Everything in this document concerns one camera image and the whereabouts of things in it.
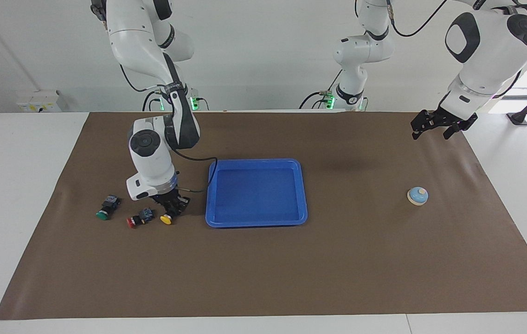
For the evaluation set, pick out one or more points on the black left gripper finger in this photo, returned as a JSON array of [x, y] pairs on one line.
[[416, 132], [450, 131]]

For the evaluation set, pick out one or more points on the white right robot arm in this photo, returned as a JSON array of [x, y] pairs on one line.
[[150, 153]]

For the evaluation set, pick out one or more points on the brown table mat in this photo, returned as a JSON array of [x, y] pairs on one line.
[[263, 269]]

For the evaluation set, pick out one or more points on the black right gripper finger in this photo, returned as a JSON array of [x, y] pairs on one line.
[[182, 208], [165, 208]]

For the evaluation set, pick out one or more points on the green push button switch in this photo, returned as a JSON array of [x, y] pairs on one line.
[[107, 206]]

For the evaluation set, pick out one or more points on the yellow push button switch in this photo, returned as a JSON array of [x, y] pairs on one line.
[[166, 219]]

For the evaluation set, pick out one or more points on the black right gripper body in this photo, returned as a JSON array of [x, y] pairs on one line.
[[173, 198]]

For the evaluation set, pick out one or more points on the blue plastic tray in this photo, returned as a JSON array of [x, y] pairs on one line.
[[256, 195]]

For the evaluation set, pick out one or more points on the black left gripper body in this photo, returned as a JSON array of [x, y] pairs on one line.
[[444, 117]]

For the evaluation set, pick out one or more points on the blue service bell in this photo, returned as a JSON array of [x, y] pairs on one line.
[[417, 195]]

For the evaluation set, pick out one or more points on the white wall socket box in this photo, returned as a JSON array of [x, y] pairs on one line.
[[38, 102]]

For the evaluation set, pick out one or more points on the red push button switch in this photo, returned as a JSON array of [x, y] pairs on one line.
[[139, 218]]

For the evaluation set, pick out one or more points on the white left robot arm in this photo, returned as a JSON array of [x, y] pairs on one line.
[[486, 55]]

